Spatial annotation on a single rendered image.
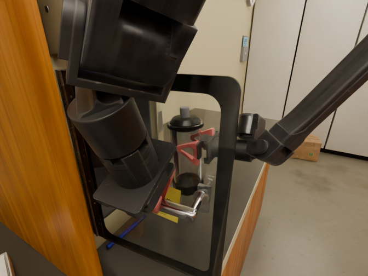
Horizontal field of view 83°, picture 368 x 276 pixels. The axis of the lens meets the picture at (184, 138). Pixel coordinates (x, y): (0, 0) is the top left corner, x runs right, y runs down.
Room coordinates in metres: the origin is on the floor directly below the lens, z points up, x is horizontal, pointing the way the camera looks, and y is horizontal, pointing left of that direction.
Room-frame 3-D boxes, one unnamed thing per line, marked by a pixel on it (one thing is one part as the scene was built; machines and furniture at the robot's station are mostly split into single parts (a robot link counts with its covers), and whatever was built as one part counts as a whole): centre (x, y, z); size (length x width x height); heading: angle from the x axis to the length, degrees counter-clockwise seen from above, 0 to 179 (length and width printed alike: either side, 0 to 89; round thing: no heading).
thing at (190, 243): (0.32, 0.07, 1.19); 0.30 x 0.01 x 0.40; 66
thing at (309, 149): (2.64, -1.66, 0.14); 0.41 x 0.33 x 0.29; 67
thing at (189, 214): (0.26, 0.01, 1.20); 0.10 x 0.05 x 0.03; 66
